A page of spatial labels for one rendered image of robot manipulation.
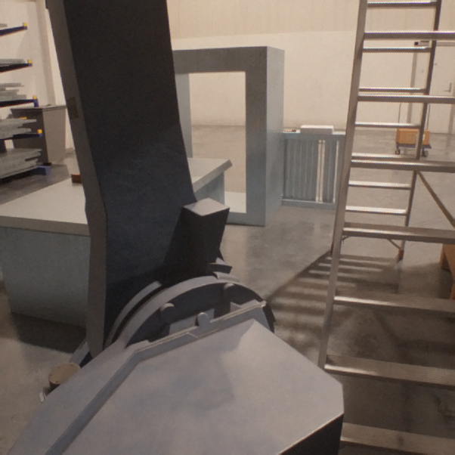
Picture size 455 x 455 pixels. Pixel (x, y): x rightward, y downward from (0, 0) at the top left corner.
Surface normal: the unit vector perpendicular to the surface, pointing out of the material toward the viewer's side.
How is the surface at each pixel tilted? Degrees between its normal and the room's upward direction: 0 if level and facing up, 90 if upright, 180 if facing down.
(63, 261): 90
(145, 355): 55
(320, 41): 90
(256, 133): 90
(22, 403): 0
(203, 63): 90
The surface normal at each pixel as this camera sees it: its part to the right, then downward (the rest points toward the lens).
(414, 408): -0.02, -0.94
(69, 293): -0.29, 0.34
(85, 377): -0.37, -0.77
